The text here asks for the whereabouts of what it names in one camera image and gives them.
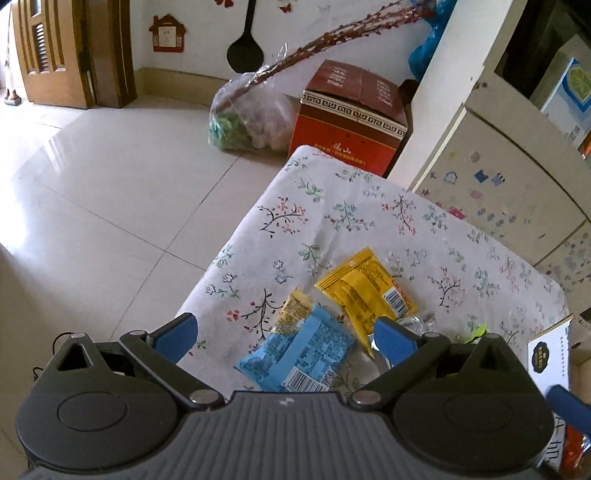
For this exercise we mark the light blue snack packet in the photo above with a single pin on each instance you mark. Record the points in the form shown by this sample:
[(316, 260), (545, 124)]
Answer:
[(300, 350)]

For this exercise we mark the shoe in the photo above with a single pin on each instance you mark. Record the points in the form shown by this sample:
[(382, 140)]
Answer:
[(13, 98)]

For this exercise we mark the brown wooden door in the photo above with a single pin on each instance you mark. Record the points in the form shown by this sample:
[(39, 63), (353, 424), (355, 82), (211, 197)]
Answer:
[(60, 50)]

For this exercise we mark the black ladle on wall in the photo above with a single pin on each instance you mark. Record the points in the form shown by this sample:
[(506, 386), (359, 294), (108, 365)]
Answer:
[(244, 50)]

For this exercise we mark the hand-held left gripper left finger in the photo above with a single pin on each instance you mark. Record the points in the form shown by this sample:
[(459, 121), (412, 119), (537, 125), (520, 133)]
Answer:
[(175, 337)]

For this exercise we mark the cream cabinet with stickers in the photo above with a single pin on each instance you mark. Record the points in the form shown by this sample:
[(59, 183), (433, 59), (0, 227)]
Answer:
[(508, 175)]

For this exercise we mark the cardboard box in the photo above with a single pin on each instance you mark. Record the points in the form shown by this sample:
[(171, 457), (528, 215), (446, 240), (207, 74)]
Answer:
[(549, 364)]

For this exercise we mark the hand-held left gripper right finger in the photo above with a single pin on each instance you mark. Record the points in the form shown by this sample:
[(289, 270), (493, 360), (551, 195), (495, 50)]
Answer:
[(392, 341)]

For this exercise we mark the clear plastic wrapper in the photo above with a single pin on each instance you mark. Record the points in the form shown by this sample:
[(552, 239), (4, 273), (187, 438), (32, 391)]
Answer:
[(418, 325)]

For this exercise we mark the red carton box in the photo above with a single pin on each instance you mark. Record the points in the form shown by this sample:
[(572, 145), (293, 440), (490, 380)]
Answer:
[(351, 124)]

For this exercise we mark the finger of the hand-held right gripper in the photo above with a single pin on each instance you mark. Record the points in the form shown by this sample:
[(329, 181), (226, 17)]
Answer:
[(565, 400)]

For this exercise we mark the floral white cloth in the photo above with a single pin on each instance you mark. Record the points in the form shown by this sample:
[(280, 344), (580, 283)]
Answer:
[(360, 207)]

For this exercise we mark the white and blue box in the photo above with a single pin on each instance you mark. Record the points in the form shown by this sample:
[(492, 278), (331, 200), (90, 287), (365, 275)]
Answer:
[(572, 106)]

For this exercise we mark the red house socket sticker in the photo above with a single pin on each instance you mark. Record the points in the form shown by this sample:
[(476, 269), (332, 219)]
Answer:
[(167, 33)]

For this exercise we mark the green wrapper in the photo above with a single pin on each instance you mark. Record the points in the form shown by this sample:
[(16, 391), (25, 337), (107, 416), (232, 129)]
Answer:
[(475, 331)]

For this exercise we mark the small yellow snack packet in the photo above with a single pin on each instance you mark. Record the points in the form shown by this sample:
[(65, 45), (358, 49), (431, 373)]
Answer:
[(295, 304)]

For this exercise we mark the orange snack packet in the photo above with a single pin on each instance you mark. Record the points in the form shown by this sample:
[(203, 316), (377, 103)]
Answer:
[(575, 454)]

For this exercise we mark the blue plastic bag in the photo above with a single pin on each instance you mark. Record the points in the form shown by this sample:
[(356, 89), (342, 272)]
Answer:
[(429, 46)]

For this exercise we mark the clear plastic bag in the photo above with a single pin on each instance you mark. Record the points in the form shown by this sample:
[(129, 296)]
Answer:
[(249, 120)]

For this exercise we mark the bundle of red twigs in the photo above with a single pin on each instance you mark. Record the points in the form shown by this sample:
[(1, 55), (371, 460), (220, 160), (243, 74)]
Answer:
[(332, 39)]

